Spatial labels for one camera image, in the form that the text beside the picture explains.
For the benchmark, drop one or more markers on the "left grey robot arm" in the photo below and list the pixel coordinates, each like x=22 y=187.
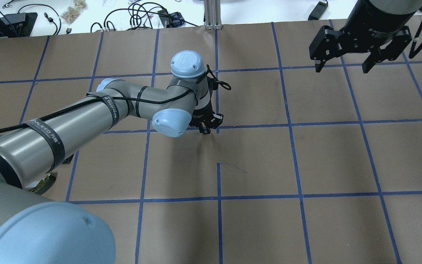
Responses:
x=37 y=230

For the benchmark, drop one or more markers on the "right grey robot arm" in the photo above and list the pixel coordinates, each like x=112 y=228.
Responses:
x=378 y=27

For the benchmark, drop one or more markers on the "black power adapter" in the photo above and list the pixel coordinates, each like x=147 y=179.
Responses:
x=318 y=11

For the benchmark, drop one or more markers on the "bag of wooden pieces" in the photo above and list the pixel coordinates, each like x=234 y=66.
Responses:
x=73 y=12

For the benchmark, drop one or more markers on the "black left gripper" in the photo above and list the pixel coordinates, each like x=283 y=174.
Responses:
x=203 y=112

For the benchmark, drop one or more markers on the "green brake shoe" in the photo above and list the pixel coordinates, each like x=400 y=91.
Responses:
x=42 y=186

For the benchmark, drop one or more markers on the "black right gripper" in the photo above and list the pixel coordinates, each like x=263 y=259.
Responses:
x=372 y=25

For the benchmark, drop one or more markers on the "aluminium frame post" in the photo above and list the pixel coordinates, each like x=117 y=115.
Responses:
x=212 y=14

